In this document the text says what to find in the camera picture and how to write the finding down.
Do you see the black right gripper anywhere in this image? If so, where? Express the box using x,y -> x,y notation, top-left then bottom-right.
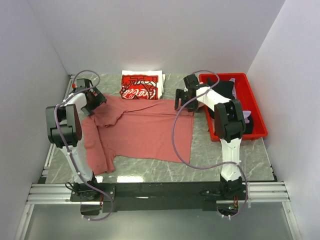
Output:
174,89 -> 199,113

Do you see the dusty rose t-shirt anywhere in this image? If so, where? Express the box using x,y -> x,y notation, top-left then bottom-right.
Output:
81,95 -> 194,175

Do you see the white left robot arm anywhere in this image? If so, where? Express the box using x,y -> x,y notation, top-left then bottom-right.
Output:
45,78 -> 107,201

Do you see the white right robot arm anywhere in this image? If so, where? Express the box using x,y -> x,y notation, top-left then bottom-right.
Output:
174,74 -> 246,200

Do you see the black shirt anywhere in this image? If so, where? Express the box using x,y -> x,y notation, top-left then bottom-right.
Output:
213,81 -> 254,135

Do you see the folded red white Coca-Cola shirt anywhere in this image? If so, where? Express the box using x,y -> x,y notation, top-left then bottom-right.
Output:
119,70 -> 166,100

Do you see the red plastic bin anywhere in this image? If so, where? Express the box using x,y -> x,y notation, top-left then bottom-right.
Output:
198,72 -> 268,142

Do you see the lavender shirt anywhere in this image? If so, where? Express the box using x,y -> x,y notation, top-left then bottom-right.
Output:
229,78 -> 252,124

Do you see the black base crossbar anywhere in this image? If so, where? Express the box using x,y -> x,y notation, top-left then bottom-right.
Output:
70,181 -> 246,213

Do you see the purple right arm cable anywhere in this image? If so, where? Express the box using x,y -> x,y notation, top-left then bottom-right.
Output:
172,70 -> 251,220

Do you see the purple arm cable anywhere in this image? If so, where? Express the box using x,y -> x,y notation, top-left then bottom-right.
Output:
172,70 -> 251,220
54,69 -> 116,222

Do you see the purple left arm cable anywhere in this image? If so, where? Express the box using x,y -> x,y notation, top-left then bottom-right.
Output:
54,69 -> 116,222

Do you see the aluminium rail frame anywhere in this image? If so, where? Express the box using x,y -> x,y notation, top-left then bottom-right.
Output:
14,73 -> 301,240

